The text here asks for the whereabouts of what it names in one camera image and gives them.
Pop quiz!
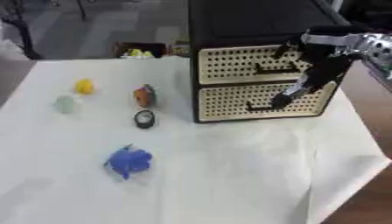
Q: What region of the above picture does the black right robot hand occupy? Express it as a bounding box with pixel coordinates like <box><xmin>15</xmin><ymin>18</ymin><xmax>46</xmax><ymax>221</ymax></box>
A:
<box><xmin>268</xmin><ymin>27</ymin><xmax>361</xmax><ymax>110</ymax></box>

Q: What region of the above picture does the pale pierced drawer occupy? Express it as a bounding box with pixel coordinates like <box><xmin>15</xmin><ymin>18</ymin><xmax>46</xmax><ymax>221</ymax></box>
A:
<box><xmin>196</xmin><ymin>81</ymin><xmax>340</xmax><ymax>123</ymax></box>
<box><xmin>197</xmin><ymin>45</ymin><xmax>314</xmax><ymax>86</ymax></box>

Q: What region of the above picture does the black cabinet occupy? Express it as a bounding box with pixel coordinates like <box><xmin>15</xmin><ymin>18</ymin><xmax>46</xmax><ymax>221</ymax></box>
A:
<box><xmin>186</xmin><ymin>0</ymin><xmax>359</xmax><ymax>124</ymax></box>

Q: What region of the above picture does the orange and grey toy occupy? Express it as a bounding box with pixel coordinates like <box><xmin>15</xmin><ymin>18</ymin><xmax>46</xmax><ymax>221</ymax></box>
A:
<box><xmin>131</xmin><ymin>83</ymin><xmax>159</xmax><ymax>109</ymax></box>

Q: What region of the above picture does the dark box with yellow items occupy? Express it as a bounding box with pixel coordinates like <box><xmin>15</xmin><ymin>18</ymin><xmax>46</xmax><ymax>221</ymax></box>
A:
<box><xmin>111</xmin><ymin>41</ymin><xmax>169</xmax><ymax>60</ymax></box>

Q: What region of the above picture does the black and white round object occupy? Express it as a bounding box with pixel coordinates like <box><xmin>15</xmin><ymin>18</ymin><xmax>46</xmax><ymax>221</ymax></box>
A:
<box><xmin>133</xmin><ymin>108</ymin><xmax>158</xmax><ymax>130</ymax></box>

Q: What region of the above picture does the blue soft toy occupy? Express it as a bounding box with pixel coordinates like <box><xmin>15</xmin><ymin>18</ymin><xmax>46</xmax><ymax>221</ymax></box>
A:
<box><xmin>102</xmin><ymin>143</ymin><xmax>155</xmax><ymax>180</ymax></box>

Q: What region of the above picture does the yellow toy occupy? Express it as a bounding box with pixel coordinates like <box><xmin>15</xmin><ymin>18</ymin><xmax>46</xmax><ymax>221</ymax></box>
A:
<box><xmin>73</xmin><ymin>78</ymin><xmax>97</xmax><ymax>95</ymax></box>

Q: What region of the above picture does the pale green toy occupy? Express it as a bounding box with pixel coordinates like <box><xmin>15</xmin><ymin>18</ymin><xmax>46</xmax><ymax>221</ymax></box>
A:
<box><xmin>53</xmin><ymin>95</ymin><xmax>80</xmax><ymax>114</ymax></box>

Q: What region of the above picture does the black drawer handle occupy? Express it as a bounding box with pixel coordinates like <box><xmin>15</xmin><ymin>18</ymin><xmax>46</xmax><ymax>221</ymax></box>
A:
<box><xmin>245</xmin><ymin>101</ymin><xmax>285</xmax><ymax>113</ymax></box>
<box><xmin>252</xmin><ymin>60</ymin><xmax>304</xmax><ymax>75</ymax></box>

